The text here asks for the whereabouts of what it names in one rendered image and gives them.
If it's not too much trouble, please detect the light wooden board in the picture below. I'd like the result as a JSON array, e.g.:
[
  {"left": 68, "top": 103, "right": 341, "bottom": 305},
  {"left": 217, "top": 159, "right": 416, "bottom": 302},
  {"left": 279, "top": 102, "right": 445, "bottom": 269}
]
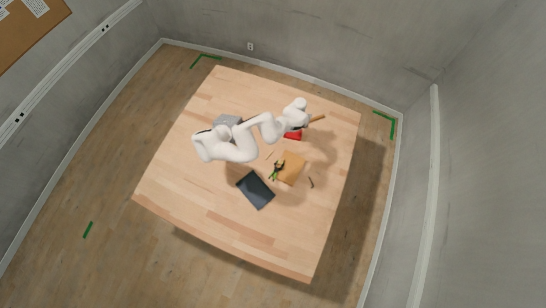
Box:
[{"left": 275, "top": 149, "right": 306, "bottom": 187}]

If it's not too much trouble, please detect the red open tray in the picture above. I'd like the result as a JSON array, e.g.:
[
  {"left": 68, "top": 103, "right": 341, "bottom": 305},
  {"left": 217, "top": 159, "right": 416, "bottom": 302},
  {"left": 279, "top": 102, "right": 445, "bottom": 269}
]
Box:
[{"left": 283, "top": 129, "right": 302, "bottom": 141}]

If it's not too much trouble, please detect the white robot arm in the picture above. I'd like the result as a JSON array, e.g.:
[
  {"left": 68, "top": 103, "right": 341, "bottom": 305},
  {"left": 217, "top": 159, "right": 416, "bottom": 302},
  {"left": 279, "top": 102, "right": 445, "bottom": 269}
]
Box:
[{"left": 191, "top": 97, "right": 312, "bottom": 164}]

